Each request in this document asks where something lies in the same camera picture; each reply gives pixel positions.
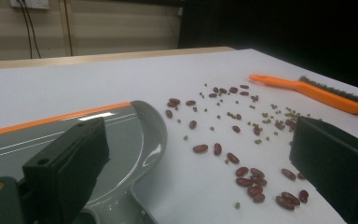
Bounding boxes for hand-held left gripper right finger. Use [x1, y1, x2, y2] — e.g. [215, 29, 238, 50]
[288, 116, 358, 224]

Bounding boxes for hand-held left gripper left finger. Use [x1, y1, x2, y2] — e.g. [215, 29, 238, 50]
[21, 117, 111, 224]

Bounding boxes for grey dustpan with orange edge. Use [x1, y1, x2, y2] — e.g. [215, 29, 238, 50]
[0, 100, 168, 224]

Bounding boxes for orange brush with grey bristles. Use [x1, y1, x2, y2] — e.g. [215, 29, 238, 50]
[249, 74, 358, 116]

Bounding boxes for small green beans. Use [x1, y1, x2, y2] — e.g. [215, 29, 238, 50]
[183, 83, 323, 210]

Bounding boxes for red kidney beans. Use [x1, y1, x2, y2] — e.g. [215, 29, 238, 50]
[166, 83, 310, 212]

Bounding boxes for wooden table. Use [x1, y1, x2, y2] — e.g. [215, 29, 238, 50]
[0, 46, 236, 71]

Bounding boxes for black curtain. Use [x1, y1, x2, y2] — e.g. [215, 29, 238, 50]
[178, 0, 358, 94]

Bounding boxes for black wall cable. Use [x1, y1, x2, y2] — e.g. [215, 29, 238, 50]
[18, 0, 34, 60]
[22, 0, 42, 60]

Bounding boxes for white wall socket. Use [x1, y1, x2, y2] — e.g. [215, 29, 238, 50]
[9, 0, 50, 10]

